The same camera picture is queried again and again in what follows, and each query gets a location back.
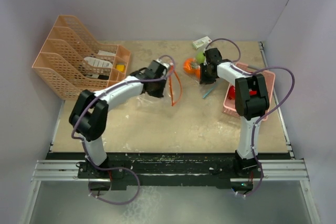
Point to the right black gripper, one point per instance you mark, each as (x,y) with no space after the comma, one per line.
(203,80)

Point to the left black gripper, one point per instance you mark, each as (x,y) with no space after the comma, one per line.
(158,94)

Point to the zip bag of mixed fruit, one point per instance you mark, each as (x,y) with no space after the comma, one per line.
(191,67)

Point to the zip bag of red apples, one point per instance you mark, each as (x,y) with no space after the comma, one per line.
(165,93)

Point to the red fake apple two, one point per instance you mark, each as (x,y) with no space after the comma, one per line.
(231,93)

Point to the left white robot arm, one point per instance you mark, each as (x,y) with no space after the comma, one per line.
(90,113)

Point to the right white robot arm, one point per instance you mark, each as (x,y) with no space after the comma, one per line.
(251,103)

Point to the small white red box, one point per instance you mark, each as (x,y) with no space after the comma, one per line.
(201,42)

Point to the yellow eraser block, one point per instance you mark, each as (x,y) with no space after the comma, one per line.
(120,67)

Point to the white packet in organizer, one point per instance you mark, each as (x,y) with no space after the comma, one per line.
(105,62)

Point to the orange desk file organizer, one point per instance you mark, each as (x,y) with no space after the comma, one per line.
(60,62)

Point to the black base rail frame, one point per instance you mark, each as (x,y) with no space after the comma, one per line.
(170,169)

